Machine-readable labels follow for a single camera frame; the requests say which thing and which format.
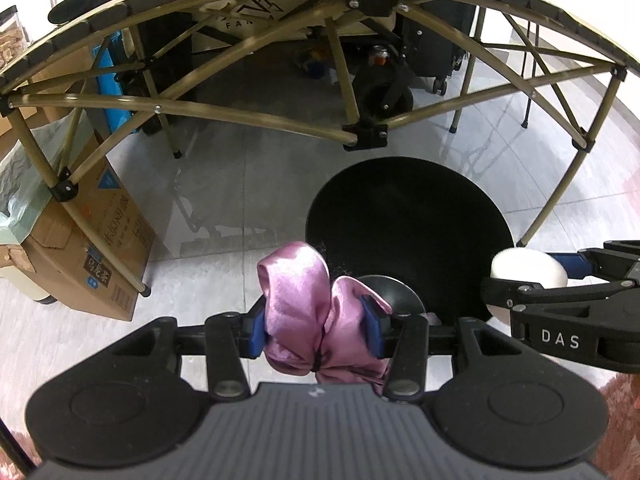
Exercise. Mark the black suitcase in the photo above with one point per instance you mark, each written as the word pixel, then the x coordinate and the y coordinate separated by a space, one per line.
pixel 430 45

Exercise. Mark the tan slatted folding table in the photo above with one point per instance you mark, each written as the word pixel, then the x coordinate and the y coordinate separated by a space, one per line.
pixel 365 132

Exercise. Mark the green plastic bin liner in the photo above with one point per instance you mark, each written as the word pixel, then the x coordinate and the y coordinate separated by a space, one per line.
pixel 12 220

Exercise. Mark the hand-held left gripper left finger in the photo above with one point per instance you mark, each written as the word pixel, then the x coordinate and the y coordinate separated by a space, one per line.
pixel 257 332

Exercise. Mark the blue foam pad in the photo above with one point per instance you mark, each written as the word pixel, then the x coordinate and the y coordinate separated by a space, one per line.
pixel 107 95

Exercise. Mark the white paper roll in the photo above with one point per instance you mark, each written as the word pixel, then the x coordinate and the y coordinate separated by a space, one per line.
pixel 530 267

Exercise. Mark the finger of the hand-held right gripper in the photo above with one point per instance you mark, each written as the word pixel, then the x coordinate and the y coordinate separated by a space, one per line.
pixel 572 265
pixel 550 294

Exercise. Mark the red drink can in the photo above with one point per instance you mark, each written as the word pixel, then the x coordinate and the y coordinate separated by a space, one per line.
pixel 378 56

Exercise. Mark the pink satin scrunchie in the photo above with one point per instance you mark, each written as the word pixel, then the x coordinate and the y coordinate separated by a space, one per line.
pixel 300 280

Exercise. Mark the cardboard box with blue labels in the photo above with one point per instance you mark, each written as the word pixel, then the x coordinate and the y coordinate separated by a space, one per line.
pixel 100 240

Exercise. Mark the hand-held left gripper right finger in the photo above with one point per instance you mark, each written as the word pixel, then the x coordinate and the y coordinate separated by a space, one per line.
pixel 372 332

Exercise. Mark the clear snack jar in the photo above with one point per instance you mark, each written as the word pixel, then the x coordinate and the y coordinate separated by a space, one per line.
pixel 10 40

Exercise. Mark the black round trash bin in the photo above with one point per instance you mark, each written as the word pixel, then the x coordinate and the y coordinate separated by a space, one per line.
pixel 410 220

